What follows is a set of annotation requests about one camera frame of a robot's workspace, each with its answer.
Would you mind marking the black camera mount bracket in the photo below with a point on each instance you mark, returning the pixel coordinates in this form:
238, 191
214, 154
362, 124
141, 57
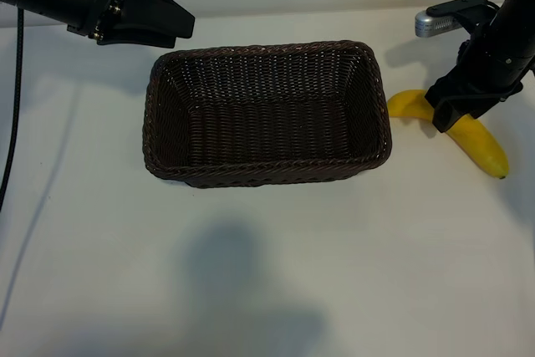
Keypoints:
455, 6

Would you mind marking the dark brown wicker basket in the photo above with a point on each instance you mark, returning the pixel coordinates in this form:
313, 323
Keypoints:
267, 131

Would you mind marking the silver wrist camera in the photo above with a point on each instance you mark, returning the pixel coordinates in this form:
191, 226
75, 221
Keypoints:
430, 24

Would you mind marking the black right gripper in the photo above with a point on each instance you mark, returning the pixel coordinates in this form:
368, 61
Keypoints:
493, 64

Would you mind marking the yellow banana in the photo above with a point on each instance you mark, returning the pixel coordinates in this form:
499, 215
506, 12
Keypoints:
480, 144

